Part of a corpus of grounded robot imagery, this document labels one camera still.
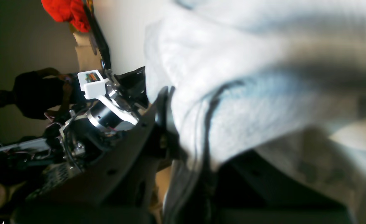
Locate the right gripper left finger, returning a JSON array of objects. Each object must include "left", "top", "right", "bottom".
[{"left": 12, "top": 86, "right": 169, "bottom": 224}]

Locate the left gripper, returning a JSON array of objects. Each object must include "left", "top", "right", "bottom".
[{"left": 86, "top": 66, "right": 149, "bottom": 133}]

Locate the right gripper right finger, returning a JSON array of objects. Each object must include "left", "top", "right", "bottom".
[{"left": 204, "top": 151, "right": 357, "bottom": 224}]

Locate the grey T-shirt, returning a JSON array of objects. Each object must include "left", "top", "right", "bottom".
[{"left": 145, "top": 0, "right": 366, "bottom": 224}]

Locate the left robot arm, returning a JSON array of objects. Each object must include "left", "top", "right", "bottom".
[{"left": 0, "top": 67, "right": 149, "bottom": 170}]

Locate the person in background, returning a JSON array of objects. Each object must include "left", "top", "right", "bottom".
[{"left": 0, "top": 68, "right": 86, "bottom": 120}]

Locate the red cloth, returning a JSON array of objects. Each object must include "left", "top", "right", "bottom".
[{"left": 41, "top": 0, "right": 91, "bottom": 33}]

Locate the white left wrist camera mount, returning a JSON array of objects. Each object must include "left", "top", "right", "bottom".
[{"left": 77, "top": 69, "right": 140, "bottom": 125}]

